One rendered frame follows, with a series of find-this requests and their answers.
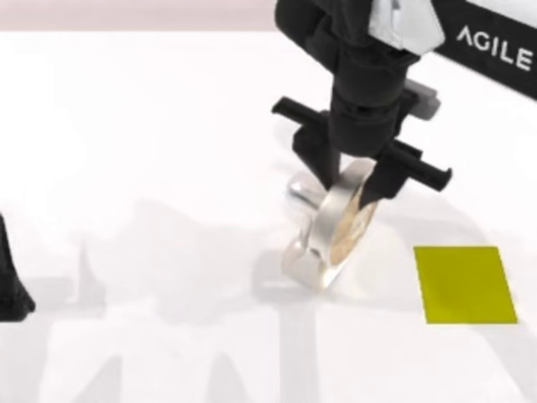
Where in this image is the yellow square pad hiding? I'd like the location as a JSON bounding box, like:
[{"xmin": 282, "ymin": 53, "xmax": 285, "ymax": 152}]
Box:
[{"xmin": 412, "ymin": 245, "xmax": 519, "ymax": 326}]

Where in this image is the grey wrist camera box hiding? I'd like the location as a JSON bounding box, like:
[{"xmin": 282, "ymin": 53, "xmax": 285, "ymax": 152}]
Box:
[{"xmin": 404, "ymin": 78, "xmax": 441, "ymax": 122}]

